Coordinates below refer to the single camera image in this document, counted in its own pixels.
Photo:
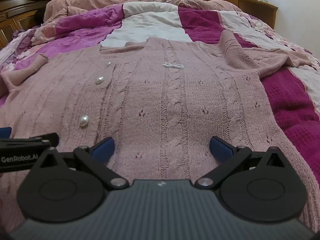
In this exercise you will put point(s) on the pink floral quilt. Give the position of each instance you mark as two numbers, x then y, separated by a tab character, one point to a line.
100	0

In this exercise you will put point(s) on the dark cloth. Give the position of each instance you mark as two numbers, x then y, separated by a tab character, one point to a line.
40	16

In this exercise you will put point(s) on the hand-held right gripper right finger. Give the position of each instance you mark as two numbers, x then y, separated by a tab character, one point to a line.
221	150

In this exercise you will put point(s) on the magenta and white patchwork bedspread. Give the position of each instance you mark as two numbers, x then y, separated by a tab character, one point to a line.
287	100

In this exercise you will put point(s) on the pink knit sweater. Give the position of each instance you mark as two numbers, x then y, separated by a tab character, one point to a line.
162	105

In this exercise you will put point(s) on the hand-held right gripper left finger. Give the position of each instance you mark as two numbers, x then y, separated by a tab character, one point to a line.
103	150

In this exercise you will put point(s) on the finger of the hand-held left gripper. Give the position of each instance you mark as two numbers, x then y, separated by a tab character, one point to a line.
5	132
37	138

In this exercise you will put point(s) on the carved wooden headboard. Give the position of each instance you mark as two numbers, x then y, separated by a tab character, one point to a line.
15	17

